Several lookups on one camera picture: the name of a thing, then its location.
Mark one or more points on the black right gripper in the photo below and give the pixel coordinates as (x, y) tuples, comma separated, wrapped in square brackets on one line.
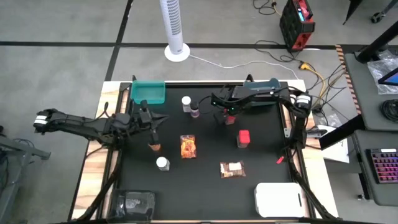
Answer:
[(234, 98)]

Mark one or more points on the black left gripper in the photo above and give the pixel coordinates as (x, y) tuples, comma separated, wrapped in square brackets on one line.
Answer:
[(143, 123)]

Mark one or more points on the orange spice jar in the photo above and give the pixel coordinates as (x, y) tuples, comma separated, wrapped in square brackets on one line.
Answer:
[(155, 147)]

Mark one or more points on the black-cap purple-label spice jar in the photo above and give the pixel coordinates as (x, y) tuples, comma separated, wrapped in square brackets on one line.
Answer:
[(195, 110)]

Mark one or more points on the white-cap spice jar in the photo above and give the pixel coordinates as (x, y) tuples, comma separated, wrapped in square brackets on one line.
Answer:
[(186, 101), (162, 162)]

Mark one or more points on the orange spice packet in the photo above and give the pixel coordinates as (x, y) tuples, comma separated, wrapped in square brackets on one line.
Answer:
[(188, 146)]

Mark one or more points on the brown spice packet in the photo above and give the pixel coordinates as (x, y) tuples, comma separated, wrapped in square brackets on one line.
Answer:
[(232, 169)]

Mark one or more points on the clear plastic bin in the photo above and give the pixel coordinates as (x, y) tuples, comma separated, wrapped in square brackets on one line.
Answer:
[(130, 205)]

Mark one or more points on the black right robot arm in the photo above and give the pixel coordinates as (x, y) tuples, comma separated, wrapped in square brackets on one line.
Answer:
[(295, 105)]

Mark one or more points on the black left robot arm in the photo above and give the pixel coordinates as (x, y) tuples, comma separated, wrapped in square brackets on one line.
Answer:
[(77, 126)]

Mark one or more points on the teal plastic bin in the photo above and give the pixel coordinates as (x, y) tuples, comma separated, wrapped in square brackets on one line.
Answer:
[(147, 91)]

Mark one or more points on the blue-grey plastic bin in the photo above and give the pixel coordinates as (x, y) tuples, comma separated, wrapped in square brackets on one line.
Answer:
[(261, 83)]

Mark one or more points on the white plastic bin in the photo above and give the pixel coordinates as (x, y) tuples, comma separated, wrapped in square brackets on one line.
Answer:
[(280, 200)]

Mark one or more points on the white tower fan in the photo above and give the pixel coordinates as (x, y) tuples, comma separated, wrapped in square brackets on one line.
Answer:
[(172, 25)]

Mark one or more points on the red black power station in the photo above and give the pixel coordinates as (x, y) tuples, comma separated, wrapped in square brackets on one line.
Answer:
[(295, 25)]

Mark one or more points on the white paper sheet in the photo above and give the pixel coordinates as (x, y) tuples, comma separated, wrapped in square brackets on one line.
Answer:
[(337, 152)]

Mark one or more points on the striped desk edge tape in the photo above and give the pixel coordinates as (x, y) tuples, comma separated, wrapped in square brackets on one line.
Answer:
[(345, 71)]

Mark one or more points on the grey desk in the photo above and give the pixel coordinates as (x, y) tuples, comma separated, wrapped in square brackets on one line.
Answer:
[(382, 193), (360, 93)]

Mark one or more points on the clear plastic bag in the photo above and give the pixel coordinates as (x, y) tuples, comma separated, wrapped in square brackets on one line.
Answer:
[(377, 70)]

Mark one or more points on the black backlit keyboard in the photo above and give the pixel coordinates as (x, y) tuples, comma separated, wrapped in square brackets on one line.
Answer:
[(385, 166)]

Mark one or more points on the tablet screen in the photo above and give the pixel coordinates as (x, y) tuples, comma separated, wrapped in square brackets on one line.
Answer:
[(390, 77)]

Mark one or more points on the black chair base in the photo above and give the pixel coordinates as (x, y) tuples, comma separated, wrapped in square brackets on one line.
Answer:
[(377, 17)]

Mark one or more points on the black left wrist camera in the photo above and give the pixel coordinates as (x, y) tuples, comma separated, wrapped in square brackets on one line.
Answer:
[(144, 105)]

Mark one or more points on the grey metal table frame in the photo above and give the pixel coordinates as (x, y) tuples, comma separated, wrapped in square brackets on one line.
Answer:
[(18, 149)]

